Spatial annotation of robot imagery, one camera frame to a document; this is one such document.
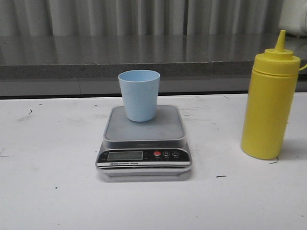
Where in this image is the light blue plastic cup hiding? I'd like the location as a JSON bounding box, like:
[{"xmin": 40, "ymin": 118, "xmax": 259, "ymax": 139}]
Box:
[{"xmin": 118, "ymin": 70, "xmax": 160, "ymax": 122}]

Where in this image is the yellow squeeze bottle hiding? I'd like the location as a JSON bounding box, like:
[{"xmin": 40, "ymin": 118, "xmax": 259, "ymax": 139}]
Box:
[{"xmin": 241, "ymin": 30, "xmax": 306, "ymax": 160}]

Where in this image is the silver digital kitchen scale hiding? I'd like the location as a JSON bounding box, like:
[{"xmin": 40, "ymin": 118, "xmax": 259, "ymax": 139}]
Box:
[{"xmin": 95, "ymin": 105, "xmax": 192, "ymax": 176}]

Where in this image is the grey stone counter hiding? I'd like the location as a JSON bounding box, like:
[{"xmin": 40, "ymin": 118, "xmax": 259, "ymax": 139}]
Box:
[{"xmin": 0, "ymin": 33, "xmax": 307, "ymax": 96}]

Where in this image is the white pleated curtain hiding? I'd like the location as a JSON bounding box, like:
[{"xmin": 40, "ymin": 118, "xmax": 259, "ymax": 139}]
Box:
[{"xmin": 0, "ymin": 0, "xmax": 283, "ymax": 36}]

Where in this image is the white appliance on counter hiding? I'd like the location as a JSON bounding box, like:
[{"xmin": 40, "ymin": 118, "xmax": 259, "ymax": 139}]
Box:
[{"xmin": 278, "ymin": 0, "xmax": 307, "ymax": 37}]

